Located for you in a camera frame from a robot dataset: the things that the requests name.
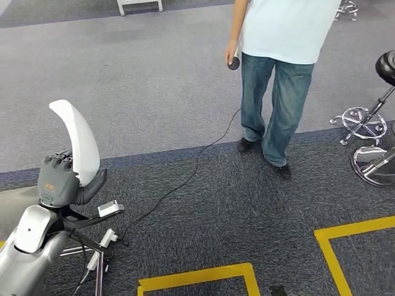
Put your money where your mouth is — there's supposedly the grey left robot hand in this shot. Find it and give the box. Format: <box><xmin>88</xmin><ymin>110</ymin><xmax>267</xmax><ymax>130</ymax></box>
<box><xmin>37</xmin><ymin>150</ymin><xmax>108</xmax><ymax>208</ymax></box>

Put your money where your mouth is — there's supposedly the white plastic mirror cover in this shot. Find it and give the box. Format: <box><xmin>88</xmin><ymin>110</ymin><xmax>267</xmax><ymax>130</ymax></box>
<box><xmin>48</xmin><ymin>99</ymin><xmax>101</xmax><ymax>188</ymax></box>

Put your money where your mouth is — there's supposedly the black round handheld controller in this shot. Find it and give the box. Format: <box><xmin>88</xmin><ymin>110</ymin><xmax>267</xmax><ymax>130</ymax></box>
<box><xmin>227</xmin><ymin>47</ymin><xmax>241</xmax><ymax>72</ymax></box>

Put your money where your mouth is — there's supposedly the metal workbench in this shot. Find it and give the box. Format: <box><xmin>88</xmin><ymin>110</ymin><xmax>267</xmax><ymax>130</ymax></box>
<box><xmin>0</xmin><ymin>186</ymin><xmax>119</xmax><ymax>296</ymax></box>

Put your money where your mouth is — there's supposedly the white bench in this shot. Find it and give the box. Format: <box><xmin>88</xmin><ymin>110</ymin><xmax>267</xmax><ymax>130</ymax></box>
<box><xmin>116</xmin><ymin>0</ymin><xmax>164</xmax><ymax>17</ymax></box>

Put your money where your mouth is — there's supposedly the person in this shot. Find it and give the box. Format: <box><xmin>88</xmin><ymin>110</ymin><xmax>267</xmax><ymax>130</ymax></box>
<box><xmin>224</xmin><ymin>0</ymin><xmax>341</xmax><ymax>181</ymax></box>

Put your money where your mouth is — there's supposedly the black stool chrome base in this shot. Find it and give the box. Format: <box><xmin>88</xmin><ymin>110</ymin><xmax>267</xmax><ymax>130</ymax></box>
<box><xmin>329</xmin><ymin>50</ymin><xmax>395</xmax><ymax>147</ymax></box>

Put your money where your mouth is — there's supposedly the black camera bracket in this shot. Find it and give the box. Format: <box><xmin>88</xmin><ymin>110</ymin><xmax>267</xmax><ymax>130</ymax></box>
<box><xmin>60</xmin><ymin>206</ymin><xmax>124</xmax><ymax>231</ymax></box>

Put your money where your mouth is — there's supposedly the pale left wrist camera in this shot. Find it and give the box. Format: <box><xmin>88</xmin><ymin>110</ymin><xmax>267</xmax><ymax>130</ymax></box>
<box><xmin>97</xmin><ymin>199</ymin><xmax>125</xmax><ymax>218</ymax></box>

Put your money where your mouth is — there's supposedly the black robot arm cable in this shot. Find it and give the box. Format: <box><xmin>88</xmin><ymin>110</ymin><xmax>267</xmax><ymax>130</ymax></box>
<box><xmin>69</xmin><ymin>231</ymin><xmax>90</xmax><ymax>296</ymax></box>

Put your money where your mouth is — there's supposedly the black controller cable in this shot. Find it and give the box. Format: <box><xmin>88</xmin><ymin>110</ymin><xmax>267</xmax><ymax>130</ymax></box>
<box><xmin>121</xmin><ymin>107</ymin><xmax>242</xmax><ymax>247</ymax></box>

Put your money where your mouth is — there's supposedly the chrome stanchion post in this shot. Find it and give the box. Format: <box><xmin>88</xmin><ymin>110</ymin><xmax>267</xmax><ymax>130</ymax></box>
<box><xmin>350</xmin><ymin>145</ymin><xmax>395</xmax><ymax>188</ymax></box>

